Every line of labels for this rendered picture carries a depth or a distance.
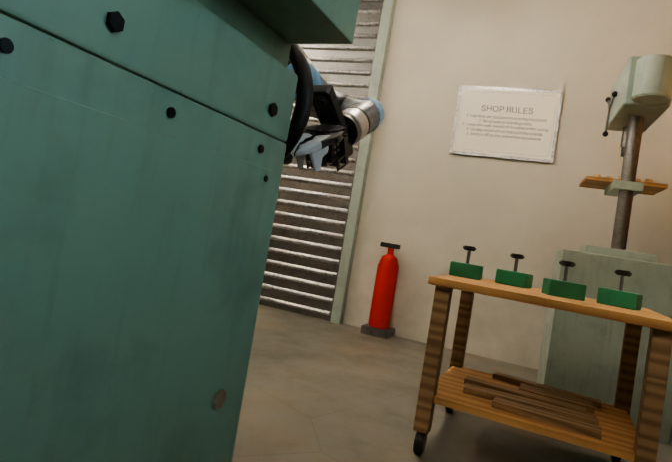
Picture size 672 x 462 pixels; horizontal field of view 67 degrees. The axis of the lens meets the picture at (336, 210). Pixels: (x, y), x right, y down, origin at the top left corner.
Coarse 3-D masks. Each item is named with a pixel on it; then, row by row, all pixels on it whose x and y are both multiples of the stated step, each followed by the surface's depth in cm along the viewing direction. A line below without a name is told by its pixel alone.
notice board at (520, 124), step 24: (480, 96) 333; (504, 96) 327; (528, 96) 322; (552, 96) 317; (456, 120) 337; (480, 120) 331; (504, 120) 326; (528, 120) 321; (552, 120) 316; (456, 144) 335; (480, 144) 330; (504, 144) 324; (528, 144) 319; (552, 144) 314
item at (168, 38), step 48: (0, 0) 32; (48, 0) 34; (96, 0) 38; (144, 0) 42; (192, 0) 47; (96, 48) 38; (144, 48) 42; (192, 48) 47; (240, 48) 54; (192, 96) 48; (240, 96) 55; (288, 96) 64
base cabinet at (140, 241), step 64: (0, 64) 32; (64, 64) 36; (0, 128) 32; (64, 128) 36; (128, 128) 42; (192, 128) 49; (0, 192) 33; (64, 192) 37; (128, 192) 42; (192, 192) 50; (256, 192) 60; (0, 256) 34; (64, 256) 38; (128, 256) 43; (192, 256) 51; (256, 256) 61; (0, 320) 34; (64, 320) 39; (128, 320) 44; (192, 320) 52; (0, 384) 35; (64, 384) 39; (128, 384) 45; (192, 384) 54; (0, 448) 35; (64, 448) 40; (128, 448) 46; (192, 448) 55
